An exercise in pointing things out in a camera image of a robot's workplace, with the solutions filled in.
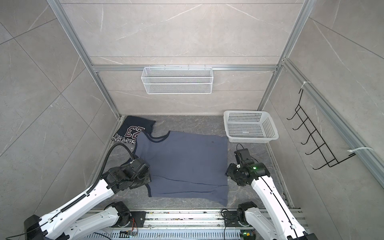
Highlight navy tank top red trim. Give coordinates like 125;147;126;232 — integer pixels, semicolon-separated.
112;116;156;145

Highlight grey-blue printed tank top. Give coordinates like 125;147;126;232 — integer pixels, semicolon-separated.
134;131;229;206

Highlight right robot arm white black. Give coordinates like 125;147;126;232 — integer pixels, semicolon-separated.
226;163;317;240

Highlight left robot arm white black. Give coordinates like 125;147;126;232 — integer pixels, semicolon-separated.
24;159;151;240

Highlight white plastic laundry basket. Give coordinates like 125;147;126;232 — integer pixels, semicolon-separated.
224;110;279;144

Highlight white zip tie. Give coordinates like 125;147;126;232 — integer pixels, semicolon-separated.
347;147;374;153

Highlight left black corrugated cable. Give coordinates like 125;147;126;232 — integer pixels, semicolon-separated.
86;142;136;194

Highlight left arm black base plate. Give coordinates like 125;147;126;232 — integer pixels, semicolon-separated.
126;211;147;228

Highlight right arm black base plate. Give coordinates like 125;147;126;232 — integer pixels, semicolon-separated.
221;210;242;227

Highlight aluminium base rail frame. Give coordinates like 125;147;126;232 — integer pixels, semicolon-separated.
59;209;313;240

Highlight black wire hook rack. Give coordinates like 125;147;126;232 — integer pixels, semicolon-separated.
287;89;356;170

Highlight white wire mesh wall basket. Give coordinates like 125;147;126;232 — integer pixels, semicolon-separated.
141;67;214;95

